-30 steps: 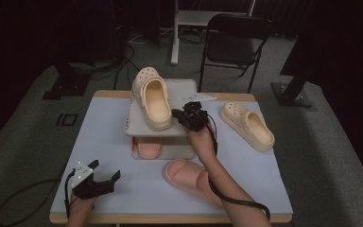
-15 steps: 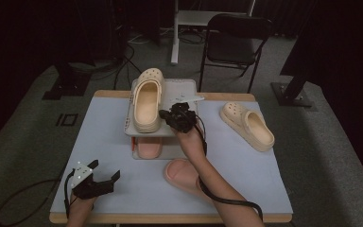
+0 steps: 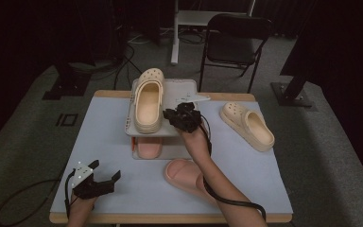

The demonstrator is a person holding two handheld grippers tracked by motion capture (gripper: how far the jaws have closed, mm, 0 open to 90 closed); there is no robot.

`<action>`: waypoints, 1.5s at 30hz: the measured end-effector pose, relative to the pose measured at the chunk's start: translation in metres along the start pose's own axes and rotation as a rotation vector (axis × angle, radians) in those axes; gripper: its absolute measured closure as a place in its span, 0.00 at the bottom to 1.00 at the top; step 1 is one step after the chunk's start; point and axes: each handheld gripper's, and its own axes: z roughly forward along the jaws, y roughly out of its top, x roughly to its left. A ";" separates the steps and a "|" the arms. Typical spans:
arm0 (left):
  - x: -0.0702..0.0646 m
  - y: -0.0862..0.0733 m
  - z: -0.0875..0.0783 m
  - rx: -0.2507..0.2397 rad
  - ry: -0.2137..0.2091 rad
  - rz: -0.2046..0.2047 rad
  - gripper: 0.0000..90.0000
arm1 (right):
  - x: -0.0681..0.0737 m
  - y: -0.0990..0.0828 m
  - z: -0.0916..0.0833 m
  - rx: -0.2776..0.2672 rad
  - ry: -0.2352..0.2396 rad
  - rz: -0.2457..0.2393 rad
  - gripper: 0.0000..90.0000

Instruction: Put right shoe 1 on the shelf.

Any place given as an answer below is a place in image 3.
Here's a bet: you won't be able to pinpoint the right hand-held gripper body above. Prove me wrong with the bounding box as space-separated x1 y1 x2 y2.
174 93 212 133

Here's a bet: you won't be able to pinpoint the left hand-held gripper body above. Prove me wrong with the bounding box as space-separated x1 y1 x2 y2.
72 161 116 200

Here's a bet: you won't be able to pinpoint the grey two-tier shoe rack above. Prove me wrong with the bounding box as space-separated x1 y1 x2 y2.
125 78 201 160

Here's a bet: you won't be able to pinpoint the cream clog shoe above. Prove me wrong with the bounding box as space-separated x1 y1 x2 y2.
133 67 166 134
219 101 276 153

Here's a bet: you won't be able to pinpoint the pink slide slipper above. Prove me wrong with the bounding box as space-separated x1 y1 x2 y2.
164 158 219 207
136 136 164 160

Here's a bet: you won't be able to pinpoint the person's left hand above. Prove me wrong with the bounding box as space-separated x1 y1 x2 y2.
69 193 97 221

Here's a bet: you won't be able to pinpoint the person's right hand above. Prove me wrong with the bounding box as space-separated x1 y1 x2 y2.
178 124 213 163

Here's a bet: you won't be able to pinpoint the light blue table mat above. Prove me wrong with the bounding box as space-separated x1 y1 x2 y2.
49 96 294 216

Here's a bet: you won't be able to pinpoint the black folding chair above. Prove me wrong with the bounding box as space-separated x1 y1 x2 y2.
198 12 273 94

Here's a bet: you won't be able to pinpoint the black floor cables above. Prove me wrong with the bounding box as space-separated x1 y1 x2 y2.
112 44 149 91

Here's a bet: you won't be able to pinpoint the white desk frame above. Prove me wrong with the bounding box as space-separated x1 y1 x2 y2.
170 0 256 66

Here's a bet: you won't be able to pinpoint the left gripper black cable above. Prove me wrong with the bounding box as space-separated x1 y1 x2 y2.
0 169 78 227

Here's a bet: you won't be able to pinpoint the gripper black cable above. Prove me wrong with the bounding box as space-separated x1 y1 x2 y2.
198 113 268 222
0 169 78 227

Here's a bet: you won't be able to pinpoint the black stand with base plate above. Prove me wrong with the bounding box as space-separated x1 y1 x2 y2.
42 61 93 101
270 56 315 108

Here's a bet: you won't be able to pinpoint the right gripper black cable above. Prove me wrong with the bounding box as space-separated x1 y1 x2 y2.
198 113 268 222

